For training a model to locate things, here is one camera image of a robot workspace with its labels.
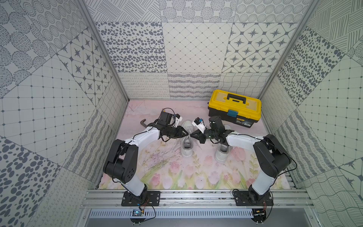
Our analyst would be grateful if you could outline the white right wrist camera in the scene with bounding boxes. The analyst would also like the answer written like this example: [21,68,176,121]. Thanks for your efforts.
[192,117,206,133]

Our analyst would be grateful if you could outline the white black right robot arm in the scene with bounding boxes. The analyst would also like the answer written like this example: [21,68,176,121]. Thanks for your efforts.
[191,116,295,206]

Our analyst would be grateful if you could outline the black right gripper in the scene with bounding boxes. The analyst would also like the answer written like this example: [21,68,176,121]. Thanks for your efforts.
[189,128,217,144]

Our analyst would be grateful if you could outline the yellow black plastic toolbox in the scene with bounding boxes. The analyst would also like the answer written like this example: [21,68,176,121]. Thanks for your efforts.
[208,89,262,128]

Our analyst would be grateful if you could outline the dark metal hex key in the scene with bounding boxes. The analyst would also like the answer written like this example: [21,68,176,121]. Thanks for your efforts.
[140,119,147,128]

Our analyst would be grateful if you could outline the white sneaker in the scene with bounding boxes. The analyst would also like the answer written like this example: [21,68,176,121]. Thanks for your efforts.
[181,120,194,158]
[214,124,233,164]

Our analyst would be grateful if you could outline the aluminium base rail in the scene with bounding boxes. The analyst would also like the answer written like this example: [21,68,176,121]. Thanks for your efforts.
[80,189,314,219]

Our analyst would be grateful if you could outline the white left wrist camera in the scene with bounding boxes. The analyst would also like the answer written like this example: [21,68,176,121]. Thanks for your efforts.
[173,114,182,127]

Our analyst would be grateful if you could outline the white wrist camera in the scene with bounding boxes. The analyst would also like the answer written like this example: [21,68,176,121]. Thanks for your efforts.
[173,114,182,127]
[192,117,206,133]

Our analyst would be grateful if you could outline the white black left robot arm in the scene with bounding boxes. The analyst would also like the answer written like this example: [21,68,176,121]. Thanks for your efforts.
[103,110,189,208]

